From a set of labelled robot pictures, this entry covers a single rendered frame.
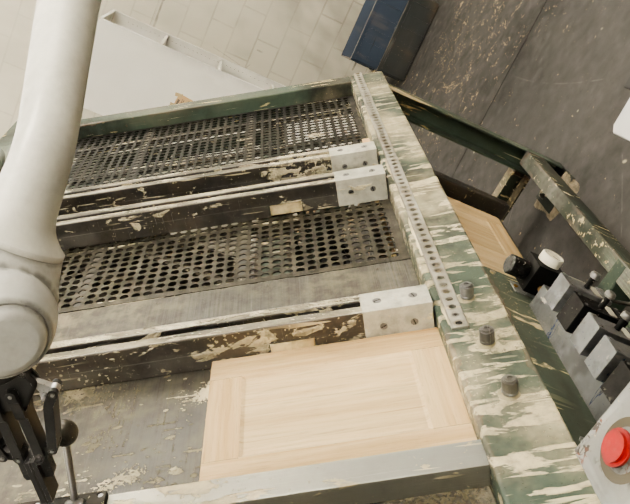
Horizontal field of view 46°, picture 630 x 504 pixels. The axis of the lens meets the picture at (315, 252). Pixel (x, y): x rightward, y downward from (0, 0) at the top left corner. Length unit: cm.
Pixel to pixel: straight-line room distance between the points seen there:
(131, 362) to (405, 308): 50
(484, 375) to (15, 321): 75
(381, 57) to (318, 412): 443
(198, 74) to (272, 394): 394
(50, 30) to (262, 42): 569
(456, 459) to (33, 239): 64
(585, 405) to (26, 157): 86
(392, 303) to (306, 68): 524
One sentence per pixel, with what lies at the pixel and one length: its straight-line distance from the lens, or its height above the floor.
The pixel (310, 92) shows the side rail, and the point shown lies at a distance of 271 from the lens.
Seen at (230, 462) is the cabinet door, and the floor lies 119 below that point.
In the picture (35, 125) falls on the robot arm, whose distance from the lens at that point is 71.
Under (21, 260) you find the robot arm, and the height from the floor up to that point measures 153.
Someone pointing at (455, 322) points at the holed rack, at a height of 89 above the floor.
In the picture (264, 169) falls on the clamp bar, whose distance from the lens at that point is 201.
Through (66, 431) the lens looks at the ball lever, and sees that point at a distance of 110.
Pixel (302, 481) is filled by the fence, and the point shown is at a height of 111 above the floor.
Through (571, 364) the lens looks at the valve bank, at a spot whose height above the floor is 74.
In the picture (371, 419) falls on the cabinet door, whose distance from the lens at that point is 118.
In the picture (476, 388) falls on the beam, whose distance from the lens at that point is 117.
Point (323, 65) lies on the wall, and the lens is 649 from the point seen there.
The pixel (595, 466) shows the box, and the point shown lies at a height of 93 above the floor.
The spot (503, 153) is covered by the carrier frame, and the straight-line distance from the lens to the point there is 299.
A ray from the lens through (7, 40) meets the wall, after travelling 668.
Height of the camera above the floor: 146
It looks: 14 degrees down
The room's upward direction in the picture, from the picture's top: 69 degrees counter-clockwise
